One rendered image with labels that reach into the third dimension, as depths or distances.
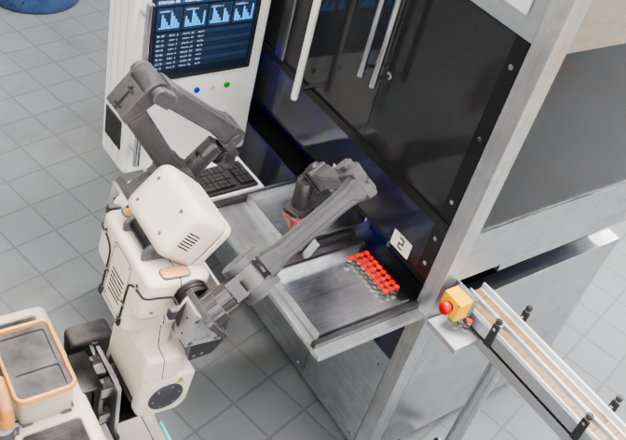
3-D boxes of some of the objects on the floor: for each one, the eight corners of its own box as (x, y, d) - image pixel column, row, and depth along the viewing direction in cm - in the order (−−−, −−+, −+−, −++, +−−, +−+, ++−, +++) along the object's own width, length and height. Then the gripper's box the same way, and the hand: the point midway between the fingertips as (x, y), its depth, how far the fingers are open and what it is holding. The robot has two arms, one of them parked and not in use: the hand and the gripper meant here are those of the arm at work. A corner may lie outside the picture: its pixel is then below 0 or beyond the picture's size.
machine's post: (359, 451, 299) (605, -81, 167) (368, 464, 295) (626, -69, 164) (346, 458, 295) (586, -80, 163) (355, 471, 292) (607, -68, 160)
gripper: (306, 179, 245) (297, 214, 255) (284, 191, 238) (277, 227, 248) (321, 190, 242) (313, 226, 252) (300, 203, 236) (292, 240, 246)
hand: (295, 225), depth 250 cm, fingers open, 4 cm apart
